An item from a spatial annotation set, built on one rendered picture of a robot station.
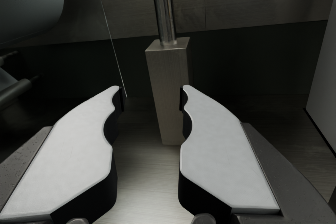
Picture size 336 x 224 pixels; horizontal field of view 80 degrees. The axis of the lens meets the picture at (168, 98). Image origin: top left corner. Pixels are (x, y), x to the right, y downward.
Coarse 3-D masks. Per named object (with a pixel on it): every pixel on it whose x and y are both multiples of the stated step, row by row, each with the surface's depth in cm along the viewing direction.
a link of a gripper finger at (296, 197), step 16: (256, 144) 7; (272, 160) 7; (288, 160) 7; (272, 176) 6; (288, 176) 6; (304, 176) 6; (272, 192) 6; (288, 192) 6; (304, 192) 6; (288, 208) 5; (304, 208) 5; (320, 208) 5
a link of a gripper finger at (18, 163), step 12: (48, 132) 8; (24, 144) 7; (36, 144) 7; (12, 156) 7; (24, 156) 7; (0, 168) 6; (12, 168) 6; (24, 168) 6; (0, 180) 6; (12, 180) 6; (0, 192) 6; (12, 192) 6; (0, 204) 5
